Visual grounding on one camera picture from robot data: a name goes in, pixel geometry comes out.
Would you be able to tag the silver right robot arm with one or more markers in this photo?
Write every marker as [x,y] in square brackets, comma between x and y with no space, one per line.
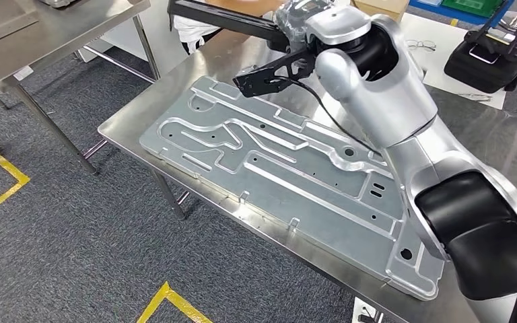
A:
[388,98]

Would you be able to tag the stainless steel workbench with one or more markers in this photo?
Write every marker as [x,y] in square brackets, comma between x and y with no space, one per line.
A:
[214,62]

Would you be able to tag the large stamped aluminium panel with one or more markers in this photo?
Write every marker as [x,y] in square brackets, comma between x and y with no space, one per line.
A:
[285,187]

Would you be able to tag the white cabinet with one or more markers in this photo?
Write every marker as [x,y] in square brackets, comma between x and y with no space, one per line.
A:
[160,26]

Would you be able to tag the white power strip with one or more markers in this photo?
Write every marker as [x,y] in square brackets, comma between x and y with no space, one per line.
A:
[361,310]

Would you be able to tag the thin framed eyeglasses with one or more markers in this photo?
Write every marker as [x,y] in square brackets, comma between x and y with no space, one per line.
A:
[412,44]

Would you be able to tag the brown cardboard box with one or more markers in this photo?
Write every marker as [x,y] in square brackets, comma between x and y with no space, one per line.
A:
[381,6]

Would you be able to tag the white paper sheet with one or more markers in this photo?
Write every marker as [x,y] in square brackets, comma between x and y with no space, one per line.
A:
[446,87]

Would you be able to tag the stainless steel side table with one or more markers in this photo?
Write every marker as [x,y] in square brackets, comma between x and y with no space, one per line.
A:
[62,35]

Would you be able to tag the black equipment case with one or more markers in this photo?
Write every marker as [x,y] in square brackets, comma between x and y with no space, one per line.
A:
[486,67]

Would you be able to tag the white label sticker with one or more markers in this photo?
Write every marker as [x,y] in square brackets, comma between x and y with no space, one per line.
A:
[23,73]

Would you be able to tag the green plastic crate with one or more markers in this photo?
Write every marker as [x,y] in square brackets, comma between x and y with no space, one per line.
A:
[472,6]

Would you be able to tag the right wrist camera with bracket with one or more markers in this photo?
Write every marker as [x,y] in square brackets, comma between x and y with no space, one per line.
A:
[258,82]

